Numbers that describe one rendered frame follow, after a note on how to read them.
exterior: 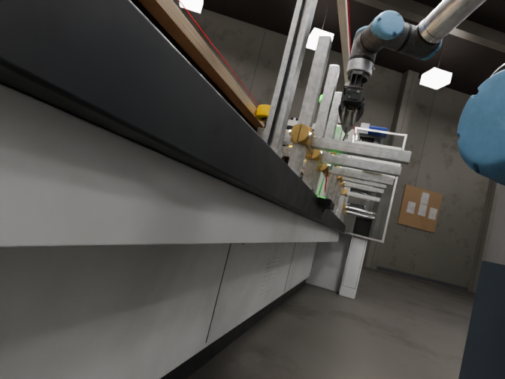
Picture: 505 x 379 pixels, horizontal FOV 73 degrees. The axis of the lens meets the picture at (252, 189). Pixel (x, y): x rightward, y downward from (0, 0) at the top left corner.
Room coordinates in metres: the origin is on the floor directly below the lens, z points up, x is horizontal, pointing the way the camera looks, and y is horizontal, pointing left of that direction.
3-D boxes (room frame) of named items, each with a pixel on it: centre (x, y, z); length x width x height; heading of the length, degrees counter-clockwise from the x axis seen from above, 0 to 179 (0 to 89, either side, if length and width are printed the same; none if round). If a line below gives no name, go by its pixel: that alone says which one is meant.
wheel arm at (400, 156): (0.97, -0.18, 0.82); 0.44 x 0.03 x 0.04; 71
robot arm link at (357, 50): (1.21, -0.27, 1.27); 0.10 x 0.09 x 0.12; 8
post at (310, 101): (0.96, -0.10, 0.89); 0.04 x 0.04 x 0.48; 71
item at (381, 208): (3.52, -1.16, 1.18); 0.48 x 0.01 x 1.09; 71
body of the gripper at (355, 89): (1.21, -0.27, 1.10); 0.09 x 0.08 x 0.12; 161
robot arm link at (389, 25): (1.10, -0.30, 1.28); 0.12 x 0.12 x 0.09; 8
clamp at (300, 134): (0.98, -0.11, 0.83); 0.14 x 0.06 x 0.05; 161
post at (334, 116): (1.43, -0.26, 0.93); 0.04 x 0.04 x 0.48; 71
